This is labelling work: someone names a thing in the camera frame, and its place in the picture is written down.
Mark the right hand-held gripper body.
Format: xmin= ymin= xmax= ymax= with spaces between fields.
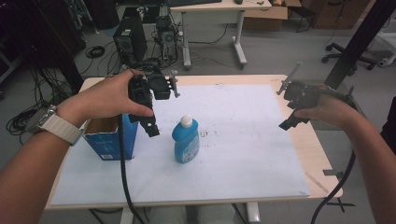
xmin=277 ymin=78 xmax=357 ymax=132

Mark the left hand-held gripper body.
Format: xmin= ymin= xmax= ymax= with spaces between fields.
xmin=127 ymin=72 xmax=173 ymax=138

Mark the person's right hand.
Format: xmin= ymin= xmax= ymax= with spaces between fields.
xmin=293 ymin=84 xmax=364 ymax=131

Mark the person's left hand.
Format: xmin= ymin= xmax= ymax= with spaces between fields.
xmin=55 ymin=68 xmax=155 ymax=129

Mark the grey computer tower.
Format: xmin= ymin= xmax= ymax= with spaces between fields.
xmin=155 ymin=15 xmax=179 ymax=62

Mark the black computer tower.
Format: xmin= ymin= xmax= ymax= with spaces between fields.
xmin=112 ymin=14 xmax=149 ymax=64

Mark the black office chair base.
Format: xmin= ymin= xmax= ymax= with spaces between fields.
xmin=320 ymin=41 xmax=378 ymax=77

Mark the blue bottle with white cap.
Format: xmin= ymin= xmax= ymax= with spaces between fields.
xmin=171 ymin=113 xmax=201 ymax=164

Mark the blue cardboard box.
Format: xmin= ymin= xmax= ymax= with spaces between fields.
xmin=81 ymin=113 xmax=140 ymax=161

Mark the brown cardboard box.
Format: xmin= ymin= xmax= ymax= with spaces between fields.
xmin=242 ymin=5 xmax=290 ymax=33

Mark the white paper mat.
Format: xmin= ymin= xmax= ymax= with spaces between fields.
xmin=49 ymin=83 xmax=312 ymax=207

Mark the white desk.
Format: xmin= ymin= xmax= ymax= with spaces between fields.
xmin=168 ymin=0 xmax=274 ymax=71

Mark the white band wristwatch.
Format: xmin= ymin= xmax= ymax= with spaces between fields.
xmin=24 ymin=104 xmax=84 ymax=147

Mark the person's dark clothing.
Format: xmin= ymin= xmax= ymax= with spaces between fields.
xmin=380 ymin=95 xmax=396 ymax=154

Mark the coiled black cable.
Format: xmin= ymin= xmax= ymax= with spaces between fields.
xmin=84 ymin=45 xmax=106 ymax=60

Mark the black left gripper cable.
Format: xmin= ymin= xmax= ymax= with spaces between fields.
xmin=117 ymin=113 xmax=148 ymax=224

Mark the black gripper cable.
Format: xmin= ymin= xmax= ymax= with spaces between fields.
xmin=117 ymin=113 xmax=148 ymax=224
xmin=309 ymin=148 xmax=358 ymax=224

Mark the black metal post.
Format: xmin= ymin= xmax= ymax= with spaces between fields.
xmin=323 ymin=0 xmax=396 ymax=91

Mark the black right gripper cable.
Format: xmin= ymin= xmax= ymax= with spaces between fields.
xmin=309 ymin=148 xmax=358 ymax=224

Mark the bundle of black floor cables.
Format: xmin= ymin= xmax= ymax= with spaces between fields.
xmin=5 ymin=105 xmax=40 ymax=138

